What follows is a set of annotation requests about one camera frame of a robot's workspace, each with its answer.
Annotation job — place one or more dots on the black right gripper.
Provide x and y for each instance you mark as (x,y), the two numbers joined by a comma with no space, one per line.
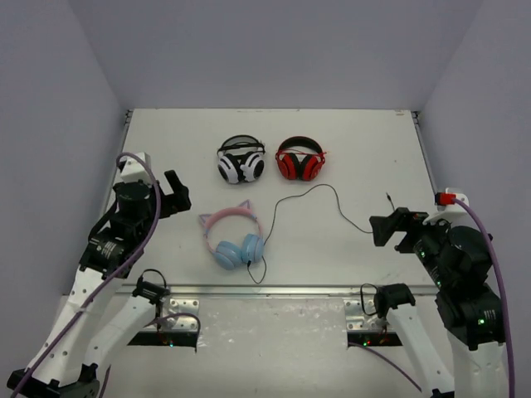
(400,220)

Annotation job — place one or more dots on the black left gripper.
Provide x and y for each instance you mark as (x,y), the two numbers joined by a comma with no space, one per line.
(167,199)

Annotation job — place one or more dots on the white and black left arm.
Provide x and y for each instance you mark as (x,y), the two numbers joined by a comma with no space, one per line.
(75,359)

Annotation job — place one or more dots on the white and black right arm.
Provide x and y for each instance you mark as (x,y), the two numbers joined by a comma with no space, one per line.
(457,260)

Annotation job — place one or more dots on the white and black headphones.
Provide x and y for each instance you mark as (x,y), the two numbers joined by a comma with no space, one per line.
(241,159)

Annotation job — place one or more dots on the red and black headphones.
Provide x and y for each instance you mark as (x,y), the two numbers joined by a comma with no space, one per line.
(300,158)

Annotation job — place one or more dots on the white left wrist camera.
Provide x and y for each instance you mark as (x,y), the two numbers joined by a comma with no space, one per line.
(130,170)

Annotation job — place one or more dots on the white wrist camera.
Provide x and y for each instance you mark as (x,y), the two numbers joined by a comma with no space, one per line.
(130,170)
(448,206)

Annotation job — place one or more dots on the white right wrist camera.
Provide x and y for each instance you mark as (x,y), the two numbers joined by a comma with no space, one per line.
(448,206)

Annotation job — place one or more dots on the right metal base bracket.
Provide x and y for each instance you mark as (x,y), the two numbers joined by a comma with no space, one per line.
(358,320)

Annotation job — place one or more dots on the metal base bracket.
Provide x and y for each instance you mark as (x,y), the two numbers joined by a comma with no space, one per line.
(181,314)
(358,320)

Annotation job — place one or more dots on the metal table edge rail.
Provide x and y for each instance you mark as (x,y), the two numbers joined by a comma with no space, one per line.
(263,291)

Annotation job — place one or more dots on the left metal base bracket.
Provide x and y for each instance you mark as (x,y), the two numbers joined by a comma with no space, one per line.
(181,314)

